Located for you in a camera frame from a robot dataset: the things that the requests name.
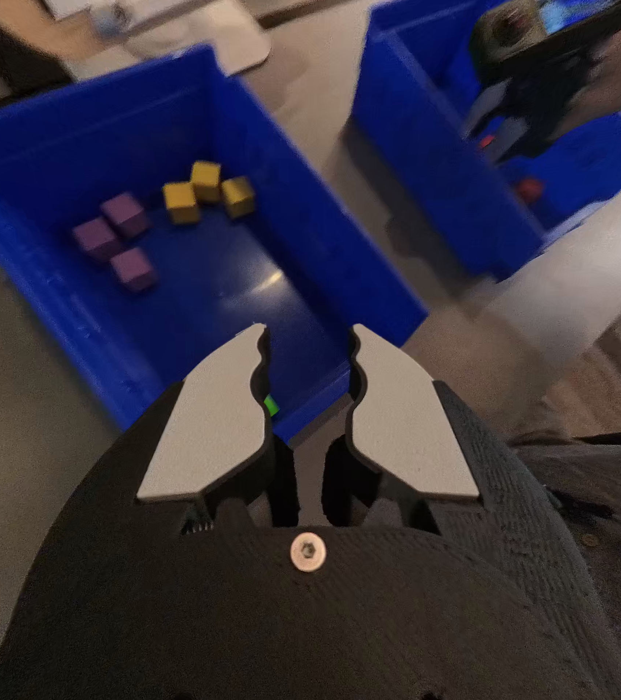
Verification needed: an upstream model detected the yellow wooden cube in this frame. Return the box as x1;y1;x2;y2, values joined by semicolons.
221;176;257;218
190;160;222;204
163;182;201;225

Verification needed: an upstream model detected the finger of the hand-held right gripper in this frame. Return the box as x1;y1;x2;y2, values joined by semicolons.
461;82;511;140
486;117;533;165

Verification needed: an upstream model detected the blue plastic bin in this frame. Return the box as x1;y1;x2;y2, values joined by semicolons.
351;0;621;282
0;46;429;444

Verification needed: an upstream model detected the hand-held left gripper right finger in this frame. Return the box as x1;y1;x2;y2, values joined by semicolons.
346;324;481;502

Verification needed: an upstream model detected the purple wooden cube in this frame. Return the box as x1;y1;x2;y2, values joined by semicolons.
72;217;122;262
100;192;150;238
109;248;157;293

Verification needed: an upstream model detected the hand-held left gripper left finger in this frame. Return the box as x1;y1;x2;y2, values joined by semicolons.
136;323;273;503

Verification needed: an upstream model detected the white document stand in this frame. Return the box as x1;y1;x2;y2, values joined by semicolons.
42;0;273;77

